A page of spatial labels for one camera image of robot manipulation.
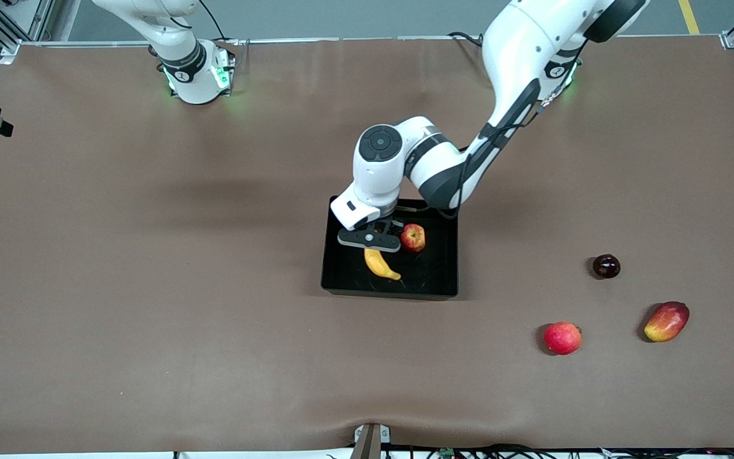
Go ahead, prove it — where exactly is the red apple with yellow patch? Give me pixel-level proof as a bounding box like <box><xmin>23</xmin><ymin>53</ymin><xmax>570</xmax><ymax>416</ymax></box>
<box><xmin>400</xmin><ymin>223</ymin><xmax>426</xmax><ymax>253</ymax></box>

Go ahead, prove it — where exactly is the yellow banana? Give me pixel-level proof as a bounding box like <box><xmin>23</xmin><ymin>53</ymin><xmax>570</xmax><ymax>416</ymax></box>
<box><xmin>364</xmin><ymin>222</ymin><xmax>402</xmax><ymax>282</ymax></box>

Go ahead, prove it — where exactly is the black plastic box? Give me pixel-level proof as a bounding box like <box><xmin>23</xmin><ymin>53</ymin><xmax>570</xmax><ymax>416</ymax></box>
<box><xmin>320</xmin><ymin>195</ymin><xmax>460</xmax><ymax>301</ymax></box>

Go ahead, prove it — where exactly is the red round apple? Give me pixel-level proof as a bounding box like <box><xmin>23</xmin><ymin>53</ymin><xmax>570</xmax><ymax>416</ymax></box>
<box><xmin>543</xmin><ymin>321</ymin><xmax>583</xmax><ymax>356</ymax></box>

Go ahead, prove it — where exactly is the dark purple round fruit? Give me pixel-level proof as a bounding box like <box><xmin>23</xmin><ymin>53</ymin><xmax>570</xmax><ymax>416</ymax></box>
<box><xmin>592</xmin><ymin>254</ymin><xmax>621</xmax><ymax>279</ymax></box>

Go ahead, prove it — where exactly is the brown table mat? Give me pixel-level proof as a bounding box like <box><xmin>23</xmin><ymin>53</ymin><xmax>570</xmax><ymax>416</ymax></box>
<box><xmin>0</xmin><ymin>35</ymin><xmax>734</xmax><ymax>451</ymax></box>

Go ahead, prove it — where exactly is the red and yellow mango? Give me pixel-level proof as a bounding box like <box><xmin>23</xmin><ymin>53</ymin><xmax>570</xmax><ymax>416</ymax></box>
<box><xmin>644</xmin><ymin>301</ymin><xmax>691</xmax><ymax>343</ymax></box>

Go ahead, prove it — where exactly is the grey metal camera post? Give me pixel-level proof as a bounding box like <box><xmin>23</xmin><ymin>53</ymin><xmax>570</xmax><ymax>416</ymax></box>
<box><xmin>351</xmin><ymin>423</ymin><xmax>392</xmax><ymax>459</ymax></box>

